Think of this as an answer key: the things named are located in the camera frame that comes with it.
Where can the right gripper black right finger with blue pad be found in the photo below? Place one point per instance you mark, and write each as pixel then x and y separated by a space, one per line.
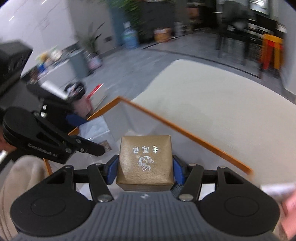
pixel 226 200

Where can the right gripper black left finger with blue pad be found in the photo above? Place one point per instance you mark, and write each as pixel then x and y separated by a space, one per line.
pixel 63 201

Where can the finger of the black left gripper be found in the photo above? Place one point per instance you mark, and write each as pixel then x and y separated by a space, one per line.
pixel 83 145

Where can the orange cardboard box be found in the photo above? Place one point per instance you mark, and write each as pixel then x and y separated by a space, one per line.
pixel 122 117

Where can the gold square gift box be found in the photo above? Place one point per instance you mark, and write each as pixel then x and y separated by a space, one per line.
pixel 145 163

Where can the clear plastic small box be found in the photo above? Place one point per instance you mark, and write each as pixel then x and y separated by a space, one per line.
pixel 93 128

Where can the brown rectangular cosmetic box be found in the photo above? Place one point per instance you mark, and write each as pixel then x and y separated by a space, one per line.
pixel 106 145

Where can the person's left hand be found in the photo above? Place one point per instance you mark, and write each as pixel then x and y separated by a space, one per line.
pixel 5 146

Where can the white slim tube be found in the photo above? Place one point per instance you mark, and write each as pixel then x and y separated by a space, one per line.
pixel 279 191

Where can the pink pump bottle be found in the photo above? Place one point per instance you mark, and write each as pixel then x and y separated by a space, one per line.
pixel 287 221

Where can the potted spiky plant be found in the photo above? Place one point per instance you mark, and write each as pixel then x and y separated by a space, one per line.
pixel 88 42

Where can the beige fabric sofa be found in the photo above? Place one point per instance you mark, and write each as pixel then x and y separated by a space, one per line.
pixel 244 119

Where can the blue water jug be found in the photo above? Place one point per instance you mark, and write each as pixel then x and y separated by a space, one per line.
pixel 129 36

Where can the small orange carton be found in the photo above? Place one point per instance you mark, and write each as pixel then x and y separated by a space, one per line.
pixel 162 35

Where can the green trailing plant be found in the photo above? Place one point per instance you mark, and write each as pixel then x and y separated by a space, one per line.
pixel 131 9

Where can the dark grey cabinet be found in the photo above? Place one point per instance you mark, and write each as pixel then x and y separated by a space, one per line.
pixel 155 15

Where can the red stool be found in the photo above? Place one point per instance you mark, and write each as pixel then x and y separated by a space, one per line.
pixel 269 55

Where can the yellow stool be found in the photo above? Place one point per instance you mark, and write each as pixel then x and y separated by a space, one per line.
pixel 274 49

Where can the black dining chair with jacket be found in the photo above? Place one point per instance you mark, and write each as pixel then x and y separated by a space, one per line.
pixel 234 20

